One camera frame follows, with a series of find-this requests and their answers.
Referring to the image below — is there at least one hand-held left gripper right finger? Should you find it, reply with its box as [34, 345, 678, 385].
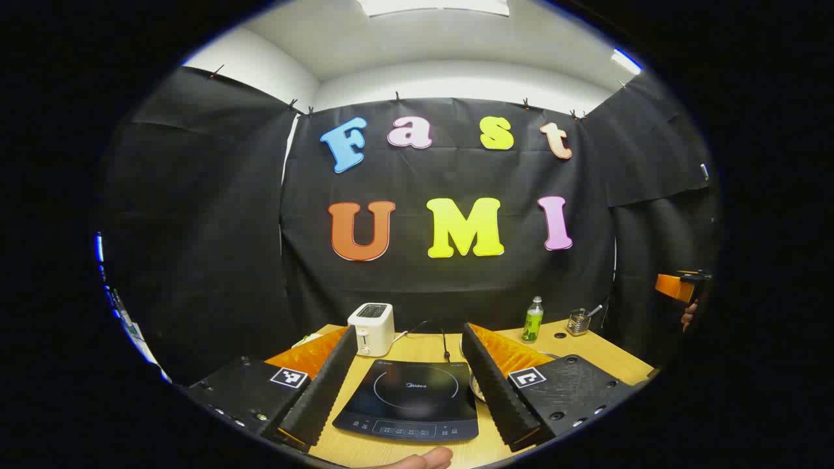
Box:
[460, 322, 636, 453]

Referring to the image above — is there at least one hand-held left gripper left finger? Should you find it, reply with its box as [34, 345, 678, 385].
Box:
[184, 324, 358, 453]

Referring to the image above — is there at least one stainless steel pot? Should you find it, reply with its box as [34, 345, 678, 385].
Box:
[468, 352, 561, 403]

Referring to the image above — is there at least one black induction cooktop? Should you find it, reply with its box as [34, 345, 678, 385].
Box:
[332, 360, 480, 445]

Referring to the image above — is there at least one green label drink bottle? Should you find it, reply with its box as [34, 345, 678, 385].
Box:
[521, 296, 544, 344]

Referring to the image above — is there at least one white toaster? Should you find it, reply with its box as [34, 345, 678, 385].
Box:
[347, 303, 395, 358]

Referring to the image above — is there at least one black backdrop cloth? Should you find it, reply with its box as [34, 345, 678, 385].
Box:
[98, 65, 721, 385]

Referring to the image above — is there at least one ceiling light panel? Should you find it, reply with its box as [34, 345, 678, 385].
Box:
[611, 48, 644, 76]
[356, 0, 511, 18]

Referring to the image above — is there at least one white power cable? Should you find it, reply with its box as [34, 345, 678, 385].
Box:
[393, 319, 429, 344]

